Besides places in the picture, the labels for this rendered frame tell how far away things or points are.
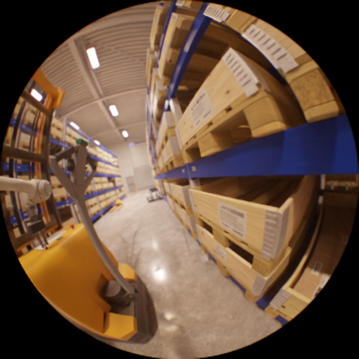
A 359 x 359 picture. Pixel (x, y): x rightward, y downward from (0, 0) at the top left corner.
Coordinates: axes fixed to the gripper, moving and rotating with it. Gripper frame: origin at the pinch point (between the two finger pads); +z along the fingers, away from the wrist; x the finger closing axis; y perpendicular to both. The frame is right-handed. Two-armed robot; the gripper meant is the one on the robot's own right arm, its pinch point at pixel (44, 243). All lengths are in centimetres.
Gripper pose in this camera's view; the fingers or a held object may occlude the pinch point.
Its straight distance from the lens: 91.8
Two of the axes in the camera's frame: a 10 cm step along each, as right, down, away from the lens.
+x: 2.6, 0.0, -9.7
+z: 2.3, 9.7, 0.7
